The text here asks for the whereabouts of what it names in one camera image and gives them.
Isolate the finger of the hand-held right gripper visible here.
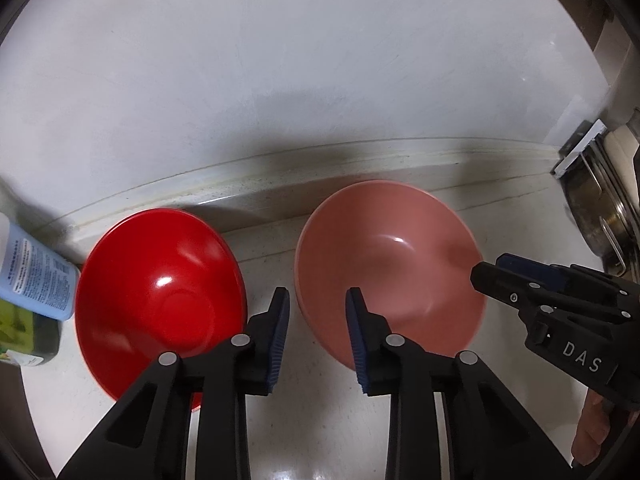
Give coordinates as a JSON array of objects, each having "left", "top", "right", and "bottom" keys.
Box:
[
  {"left": 470, "top": 261, "right": 552, "bottom": 312},
  {"left": 495, "top": 253, "right": 577, "bottom": 287}
]

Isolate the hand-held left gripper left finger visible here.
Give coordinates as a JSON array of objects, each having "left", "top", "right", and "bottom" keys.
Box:
[{"left": 57, "top": 287, "right": 291, "bottom": 480}]

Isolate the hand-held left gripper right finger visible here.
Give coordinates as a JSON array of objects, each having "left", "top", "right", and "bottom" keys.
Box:
[{"left": 345, "top": 287, "right": 584, "bottom": 480}]

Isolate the pink bowl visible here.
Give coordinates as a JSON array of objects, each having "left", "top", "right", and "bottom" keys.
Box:
[{"left": 294, "top": 180, "right": 487, "bottom": 374}]

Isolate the red bowl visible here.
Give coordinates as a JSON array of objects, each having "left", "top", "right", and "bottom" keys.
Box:
[{"left": 73, "top": 208, "right": 248, "bottom": 414}]

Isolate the person's right hand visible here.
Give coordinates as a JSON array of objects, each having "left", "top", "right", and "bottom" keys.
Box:
[{"left": 571, "top": 391, "right": 614, "bottom": 467}]

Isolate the large steel pot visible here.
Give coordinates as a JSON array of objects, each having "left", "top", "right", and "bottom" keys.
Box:
[{"left": 560, "top": 156, "right": 636, "bottom": 277}]

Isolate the grey corner shelf rack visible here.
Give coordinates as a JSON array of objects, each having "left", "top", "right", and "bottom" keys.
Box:
[{"left": 551, "top": 109, "right": 640, "bottom": 281}]

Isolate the blue label plastic bottle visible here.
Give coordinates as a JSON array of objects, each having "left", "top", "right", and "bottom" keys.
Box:
[{"left": 0, "top": 212, "right": 81, "bottom": 322}]

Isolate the green label dark bottle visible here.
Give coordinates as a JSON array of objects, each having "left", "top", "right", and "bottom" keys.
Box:
[{"left": 0, "top": 299, "right": 61, "bottom": 369}]

